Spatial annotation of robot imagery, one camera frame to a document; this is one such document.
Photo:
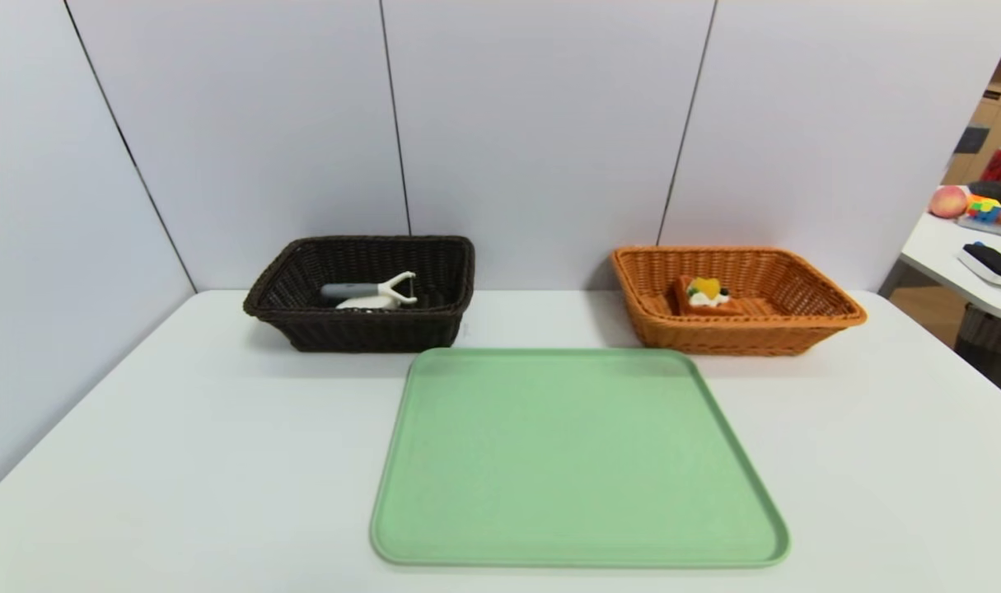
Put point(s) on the white soap bar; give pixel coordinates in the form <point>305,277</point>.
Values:
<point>367,304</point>

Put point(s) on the toy waffle cake with fruit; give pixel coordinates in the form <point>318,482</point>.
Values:
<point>706,296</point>

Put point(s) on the dark brown wicker basket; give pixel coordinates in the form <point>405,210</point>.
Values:
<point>343,329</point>

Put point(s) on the orange wicker basket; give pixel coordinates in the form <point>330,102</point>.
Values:
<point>739,329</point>

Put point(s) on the light green plastic tray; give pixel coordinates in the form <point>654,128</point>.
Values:
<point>574,461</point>

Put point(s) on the white side table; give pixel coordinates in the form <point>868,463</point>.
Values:
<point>937,247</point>

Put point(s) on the toy peach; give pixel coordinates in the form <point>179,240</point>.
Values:
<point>949,202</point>

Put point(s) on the grey flat tray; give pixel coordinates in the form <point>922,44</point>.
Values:
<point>979,227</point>

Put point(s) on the colourful toy cube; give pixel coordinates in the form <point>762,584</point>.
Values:
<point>984,208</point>

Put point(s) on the grey woven bin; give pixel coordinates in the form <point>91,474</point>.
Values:
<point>994,346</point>

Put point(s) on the dark grey small box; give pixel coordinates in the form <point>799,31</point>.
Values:
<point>972,138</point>

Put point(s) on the dark woven bowl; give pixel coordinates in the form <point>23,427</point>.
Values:
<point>998,191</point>

